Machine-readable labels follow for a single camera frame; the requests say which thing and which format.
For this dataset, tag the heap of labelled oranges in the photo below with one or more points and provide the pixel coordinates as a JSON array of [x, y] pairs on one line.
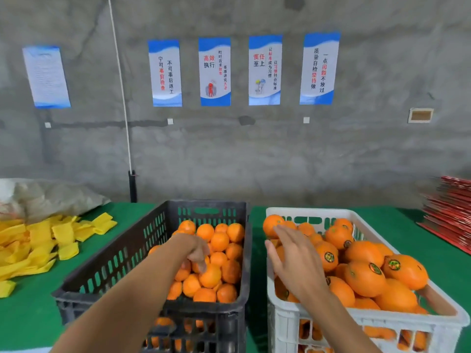
[[364, 279]]

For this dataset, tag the white notice with blue border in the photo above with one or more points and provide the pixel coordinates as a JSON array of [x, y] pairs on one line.
[[46, 77]]

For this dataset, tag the beige wall plate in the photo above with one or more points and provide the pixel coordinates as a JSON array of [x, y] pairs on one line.
[[421, 115]]

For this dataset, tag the white pole with black base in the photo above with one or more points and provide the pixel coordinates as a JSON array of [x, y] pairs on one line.
[[121, 92]]

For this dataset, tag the person's left hand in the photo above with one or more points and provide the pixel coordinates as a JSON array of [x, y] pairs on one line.
[[188, 246]]

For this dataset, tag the green felt table cover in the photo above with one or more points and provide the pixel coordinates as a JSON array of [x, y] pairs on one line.
[[29, 320]]

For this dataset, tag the white plastic crate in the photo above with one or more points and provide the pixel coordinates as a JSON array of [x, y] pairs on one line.
[[316, 212]]

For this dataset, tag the person's left forearm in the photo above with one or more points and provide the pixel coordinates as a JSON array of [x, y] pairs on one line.
[[121, 309]]

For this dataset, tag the stack of red cardboard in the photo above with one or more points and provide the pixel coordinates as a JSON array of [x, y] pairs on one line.
[[449, 213]]

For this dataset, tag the blue white wall poster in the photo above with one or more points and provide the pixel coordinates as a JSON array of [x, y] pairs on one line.
[[214, 72], [265, 69], [165, 73], [319, 68]]

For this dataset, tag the pile of yellow bags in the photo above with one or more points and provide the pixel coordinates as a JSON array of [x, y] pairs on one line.
[[33, 242]]

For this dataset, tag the black plastic crate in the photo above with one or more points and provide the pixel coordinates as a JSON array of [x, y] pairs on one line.
[[81, 279]]

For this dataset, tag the person's right hand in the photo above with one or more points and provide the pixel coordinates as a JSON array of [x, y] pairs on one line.
[[298, 264]]

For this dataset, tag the beige woven sack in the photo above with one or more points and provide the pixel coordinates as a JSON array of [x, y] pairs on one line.
[[48, 198]]

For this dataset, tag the person's right forearm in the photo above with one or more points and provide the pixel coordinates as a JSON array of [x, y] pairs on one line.
[[338, 327]]

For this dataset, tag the pile of oranges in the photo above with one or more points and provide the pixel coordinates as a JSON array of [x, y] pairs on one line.
[[221, 242]]

